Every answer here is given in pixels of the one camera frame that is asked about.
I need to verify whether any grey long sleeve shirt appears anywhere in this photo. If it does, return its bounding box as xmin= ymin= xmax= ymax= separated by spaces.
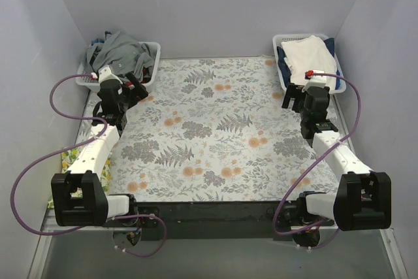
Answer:
xmin=82 ymin=31 xmax=157 ymax=81

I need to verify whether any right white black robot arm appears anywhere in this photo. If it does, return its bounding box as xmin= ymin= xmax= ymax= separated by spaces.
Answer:
xmin=282 ymin=84 xmax=391 ymax=231

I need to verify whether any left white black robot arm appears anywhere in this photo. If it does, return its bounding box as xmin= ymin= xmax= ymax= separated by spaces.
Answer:
xmin=51 ymin=67 xmax=148 ymax=227

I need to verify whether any red black plaid shirt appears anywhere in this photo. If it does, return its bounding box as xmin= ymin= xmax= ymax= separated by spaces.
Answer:
xmin=132 ymin=67 xmax=152 ymax=84

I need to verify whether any dark blue folded garment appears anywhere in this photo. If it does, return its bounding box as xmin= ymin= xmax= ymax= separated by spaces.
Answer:
xmin=276 ymin=38 xmax=335 ymax=86

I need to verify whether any left white plastic basket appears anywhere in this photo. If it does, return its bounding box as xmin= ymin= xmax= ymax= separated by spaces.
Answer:
xmin=75 ymin=41 xmax=161 ymax=91

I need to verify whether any white plastic basket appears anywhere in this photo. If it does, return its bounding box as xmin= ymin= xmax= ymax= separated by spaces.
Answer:
xmin=272 ymin=33 xmax=347 ymax=95
xmin=75 ymin=41 xmax=161 ymax=91

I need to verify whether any white folded shirt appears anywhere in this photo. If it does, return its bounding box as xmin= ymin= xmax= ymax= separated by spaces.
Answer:
xmin=281 ymin=35 xmax=337 ymax=86

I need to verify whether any right white plastic basket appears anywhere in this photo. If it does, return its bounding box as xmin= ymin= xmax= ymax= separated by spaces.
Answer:
xmin=272 ymin=33 xmax=347 ymax=95

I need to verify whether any blue checked shirt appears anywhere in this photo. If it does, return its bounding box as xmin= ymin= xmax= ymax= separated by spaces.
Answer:
xmin=90 ymin=38 xmax=105 ymax=46

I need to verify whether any lemon print cloth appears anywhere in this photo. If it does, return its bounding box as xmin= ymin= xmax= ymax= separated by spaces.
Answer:
xmin=61 ymin=147 xmax=111 ymax=195

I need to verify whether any floral patterned table mat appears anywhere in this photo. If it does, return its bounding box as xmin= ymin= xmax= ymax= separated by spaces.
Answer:
xmin=104 ymin=57 xmax=338 ymax=202

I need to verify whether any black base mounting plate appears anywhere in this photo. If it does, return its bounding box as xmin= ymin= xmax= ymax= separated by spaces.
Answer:
xmin=134 ymin=201 xmax=320 ymax=241

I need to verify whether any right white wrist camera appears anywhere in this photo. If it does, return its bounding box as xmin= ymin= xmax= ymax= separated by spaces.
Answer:
xmin=302 ymin=70 xmax=327 ymax=92

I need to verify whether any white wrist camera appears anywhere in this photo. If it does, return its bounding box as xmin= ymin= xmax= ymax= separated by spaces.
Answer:
xmin=90 ymin=65 xmax=123 ymax=87
xmin=302 ymin=70 xmax=327 ymax=92

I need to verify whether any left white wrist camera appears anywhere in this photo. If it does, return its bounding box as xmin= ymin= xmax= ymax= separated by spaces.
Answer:
xmin=90 ymin=65 xmax=123 ymax=87

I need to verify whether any aluminium frame rail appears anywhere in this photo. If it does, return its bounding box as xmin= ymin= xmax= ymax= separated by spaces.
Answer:
xmin=27 ymin=207 xmax=409 ymax=279

